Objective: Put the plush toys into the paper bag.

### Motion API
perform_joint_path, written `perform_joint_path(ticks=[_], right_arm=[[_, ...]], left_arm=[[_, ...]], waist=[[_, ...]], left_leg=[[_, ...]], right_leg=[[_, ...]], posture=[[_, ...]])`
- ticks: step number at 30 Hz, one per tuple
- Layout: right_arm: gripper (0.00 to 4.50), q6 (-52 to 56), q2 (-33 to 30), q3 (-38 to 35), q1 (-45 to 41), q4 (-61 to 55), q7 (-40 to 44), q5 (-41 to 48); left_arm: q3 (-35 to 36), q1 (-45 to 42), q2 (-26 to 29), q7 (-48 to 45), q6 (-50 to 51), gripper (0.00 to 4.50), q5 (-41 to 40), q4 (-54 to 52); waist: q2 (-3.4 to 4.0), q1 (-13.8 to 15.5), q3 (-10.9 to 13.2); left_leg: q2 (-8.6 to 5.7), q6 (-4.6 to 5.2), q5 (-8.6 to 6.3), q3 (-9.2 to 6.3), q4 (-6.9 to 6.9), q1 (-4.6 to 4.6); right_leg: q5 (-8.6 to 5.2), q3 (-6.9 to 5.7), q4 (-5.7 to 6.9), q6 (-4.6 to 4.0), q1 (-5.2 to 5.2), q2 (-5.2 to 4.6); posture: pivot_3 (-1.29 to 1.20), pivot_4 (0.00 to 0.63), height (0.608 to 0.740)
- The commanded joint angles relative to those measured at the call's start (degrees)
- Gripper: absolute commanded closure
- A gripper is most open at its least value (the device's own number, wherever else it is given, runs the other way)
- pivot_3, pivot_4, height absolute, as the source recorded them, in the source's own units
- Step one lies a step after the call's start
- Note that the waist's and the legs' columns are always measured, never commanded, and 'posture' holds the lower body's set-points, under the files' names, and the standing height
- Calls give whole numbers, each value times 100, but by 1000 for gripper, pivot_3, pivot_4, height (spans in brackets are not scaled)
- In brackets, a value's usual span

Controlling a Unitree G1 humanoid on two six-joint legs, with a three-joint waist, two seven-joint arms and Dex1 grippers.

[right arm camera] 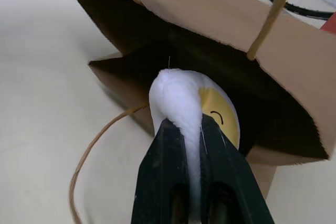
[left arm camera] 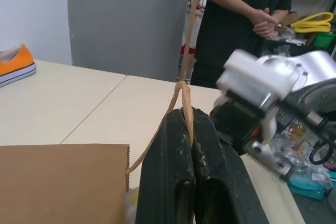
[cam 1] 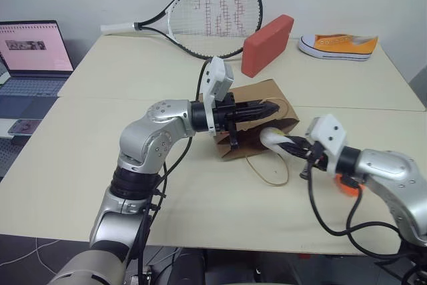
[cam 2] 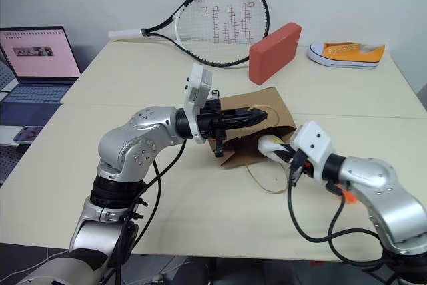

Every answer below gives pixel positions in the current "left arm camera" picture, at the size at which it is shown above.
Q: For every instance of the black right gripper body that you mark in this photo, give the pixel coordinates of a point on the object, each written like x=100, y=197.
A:
x=239, y=121

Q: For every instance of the teal box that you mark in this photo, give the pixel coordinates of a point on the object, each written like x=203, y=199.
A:
x=307, y=188

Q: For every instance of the orange canvas sneaker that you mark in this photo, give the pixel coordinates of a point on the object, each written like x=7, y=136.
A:
x=18, y=62

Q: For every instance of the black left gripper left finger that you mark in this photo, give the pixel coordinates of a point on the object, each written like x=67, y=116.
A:
x=162, y=166

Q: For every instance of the person's right hand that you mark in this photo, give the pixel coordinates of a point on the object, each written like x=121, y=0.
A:
x=262, y=16

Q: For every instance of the green plastic crate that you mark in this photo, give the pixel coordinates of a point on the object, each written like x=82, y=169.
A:
x=324, y=41

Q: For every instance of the person in black clothes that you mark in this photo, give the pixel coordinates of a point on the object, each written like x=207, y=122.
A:
x=223, y=40

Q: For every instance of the person's left hand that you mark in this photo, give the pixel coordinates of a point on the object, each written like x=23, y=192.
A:
x=265, y=30

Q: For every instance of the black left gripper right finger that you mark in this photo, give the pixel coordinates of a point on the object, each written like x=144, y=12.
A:
x=223, y=182

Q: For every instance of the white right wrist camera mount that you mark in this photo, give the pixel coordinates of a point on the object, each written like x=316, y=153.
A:
x=246, y=74

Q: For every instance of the tan wooden slat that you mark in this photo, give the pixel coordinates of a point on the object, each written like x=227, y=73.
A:
x=189, y=32

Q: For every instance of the brown paper bag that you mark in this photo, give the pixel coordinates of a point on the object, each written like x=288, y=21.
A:
x=60, y=182

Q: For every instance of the yellow foam roll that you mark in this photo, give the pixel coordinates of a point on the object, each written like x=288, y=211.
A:
x=312, y=23

